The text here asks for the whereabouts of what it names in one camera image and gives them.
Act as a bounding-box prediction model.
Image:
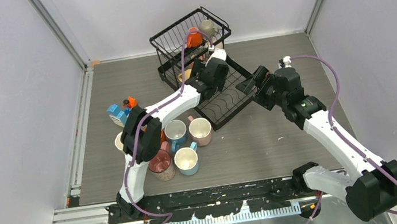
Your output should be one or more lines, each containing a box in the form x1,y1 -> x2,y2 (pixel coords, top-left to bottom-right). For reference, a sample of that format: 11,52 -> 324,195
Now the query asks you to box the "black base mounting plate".
105,177 -> 319,224

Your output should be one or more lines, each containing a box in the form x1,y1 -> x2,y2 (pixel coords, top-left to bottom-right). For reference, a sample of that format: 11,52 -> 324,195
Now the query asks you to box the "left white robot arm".
116,51 -> 233,222

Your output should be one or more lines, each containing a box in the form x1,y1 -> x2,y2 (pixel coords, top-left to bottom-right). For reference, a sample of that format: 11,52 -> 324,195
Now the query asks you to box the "black wire dish rack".
146,0 -> 268,139

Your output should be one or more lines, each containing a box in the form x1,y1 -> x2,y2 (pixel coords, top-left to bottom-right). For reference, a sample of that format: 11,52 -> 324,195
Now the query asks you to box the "yellow mug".
177,69 -> 191,82

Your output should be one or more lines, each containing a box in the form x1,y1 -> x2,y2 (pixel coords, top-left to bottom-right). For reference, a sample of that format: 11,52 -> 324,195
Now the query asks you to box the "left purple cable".
104,29 -> 238,224

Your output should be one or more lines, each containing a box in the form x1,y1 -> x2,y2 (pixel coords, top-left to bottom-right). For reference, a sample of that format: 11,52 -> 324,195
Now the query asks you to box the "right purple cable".
288,42 -> 397,224

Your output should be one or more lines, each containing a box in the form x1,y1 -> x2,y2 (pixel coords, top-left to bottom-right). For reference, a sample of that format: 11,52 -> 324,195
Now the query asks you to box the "small blue toy block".
106,104 -> 128,127

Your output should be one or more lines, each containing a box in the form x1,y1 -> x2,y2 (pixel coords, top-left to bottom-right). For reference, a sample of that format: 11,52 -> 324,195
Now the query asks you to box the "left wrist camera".
206,46 -> 227,65

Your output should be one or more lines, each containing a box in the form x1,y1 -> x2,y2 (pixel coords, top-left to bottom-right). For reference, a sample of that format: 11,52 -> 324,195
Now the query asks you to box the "light blue faceted mug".
174,141 -> 199,176

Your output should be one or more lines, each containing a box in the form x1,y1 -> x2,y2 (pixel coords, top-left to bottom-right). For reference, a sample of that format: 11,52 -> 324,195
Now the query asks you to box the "beige grey cup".
198,20 -> 219,37

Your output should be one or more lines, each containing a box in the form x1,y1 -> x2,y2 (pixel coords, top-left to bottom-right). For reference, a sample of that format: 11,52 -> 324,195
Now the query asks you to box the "yellow-green faceted mug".
114,132 -> 124,152

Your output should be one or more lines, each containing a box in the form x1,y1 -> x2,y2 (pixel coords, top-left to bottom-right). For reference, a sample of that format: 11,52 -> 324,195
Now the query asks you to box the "purple cable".
104,29 -> 238,224
288,42 -> 397,224

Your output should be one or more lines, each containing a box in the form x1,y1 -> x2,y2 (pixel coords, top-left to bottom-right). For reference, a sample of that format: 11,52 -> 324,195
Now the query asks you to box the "small orange cup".
186,27 -> 203,48

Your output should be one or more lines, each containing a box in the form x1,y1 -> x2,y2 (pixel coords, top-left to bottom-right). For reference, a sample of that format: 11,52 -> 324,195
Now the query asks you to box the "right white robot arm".
236,63 -> 397,222

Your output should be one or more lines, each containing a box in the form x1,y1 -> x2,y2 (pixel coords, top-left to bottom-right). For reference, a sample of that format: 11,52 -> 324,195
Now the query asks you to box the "pink patterned mug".
148,141 -> 176,181

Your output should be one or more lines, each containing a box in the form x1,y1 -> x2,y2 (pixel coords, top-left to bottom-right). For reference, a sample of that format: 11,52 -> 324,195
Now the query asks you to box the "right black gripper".
234,63 -> 288,115

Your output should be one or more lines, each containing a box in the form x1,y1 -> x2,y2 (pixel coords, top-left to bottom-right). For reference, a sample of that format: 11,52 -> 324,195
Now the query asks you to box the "light pink faceted mug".
188,116 -> 213,146

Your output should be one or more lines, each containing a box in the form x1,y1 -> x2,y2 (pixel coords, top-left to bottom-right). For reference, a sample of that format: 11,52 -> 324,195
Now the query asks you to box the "large orange mug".
160,130 -> 166,144

